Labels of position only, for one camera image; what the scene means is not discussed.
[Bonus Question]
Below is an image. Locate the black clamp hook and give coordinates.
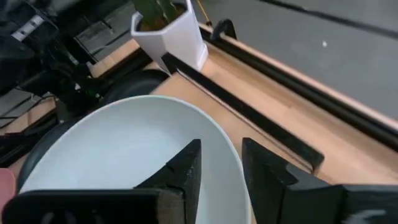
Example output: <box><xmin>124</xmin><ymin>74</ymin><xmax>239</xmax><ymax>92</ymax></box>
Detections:
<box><xmin>210</xmin><ymin>18</ymin><xmax>238</xmax><ymax>42</ymax></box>

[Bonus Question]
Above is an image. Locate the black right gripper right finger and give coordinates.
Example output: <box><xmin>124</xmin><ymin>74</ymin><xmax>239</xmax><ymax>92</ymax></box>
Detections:
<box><xmin>241</xmin><ymin>138</ymin><xmax>398</xmax><ymax>224</ymax></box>

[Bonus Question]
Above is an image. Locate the white hexagonal plant pot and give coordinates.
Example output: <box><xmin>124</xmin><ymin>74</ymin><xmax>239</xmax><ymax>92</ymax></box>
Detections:
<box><xmin>130</xmin><ymin>0</ymin><xmax>209</xmax><ymax>75</ymax></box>

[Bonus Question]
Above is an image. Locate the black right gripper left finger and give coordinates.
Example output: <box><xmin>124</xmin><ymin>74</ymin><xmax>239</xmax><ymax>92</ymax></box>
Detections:
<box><xmin>1</xmin><ymin>139</ymin><xmax>202</xmax><ymax>224</ymax></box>

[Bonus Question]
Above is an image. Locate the yellow cable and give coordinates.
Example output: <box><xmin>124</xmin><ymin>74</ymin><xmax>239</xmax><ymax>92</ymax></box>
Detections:
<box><xmin>195</xmin><ymin>0</ymin><xmax>213</xmax><ymax>27</ymax></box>

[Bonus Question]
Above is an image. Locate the dark teal plate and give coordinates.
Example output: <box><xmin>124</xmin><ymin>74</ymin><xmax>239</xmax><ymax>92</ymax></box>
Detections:
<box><xmin>17</xmin><ymin>68</ymin><xmax>171</xmax><ymax>191</ymax></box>

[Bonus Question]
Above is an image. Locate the white plate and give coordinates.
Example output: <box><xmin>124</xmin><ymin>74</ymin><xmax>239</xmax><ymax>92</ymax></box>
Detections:
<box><xmin>18</xmin><ymin>95</ymin><xmax>252</xmax><ymax>224</ymax></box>

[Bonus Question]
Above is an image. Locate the black aluminium table frame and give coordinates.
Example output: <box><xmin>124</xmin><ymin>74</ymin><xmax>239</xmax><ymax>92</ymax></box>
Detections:
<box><xmin>0</xmin><ymin>23</ymin><xmax>398</xmax><ymax>169</ymax></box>

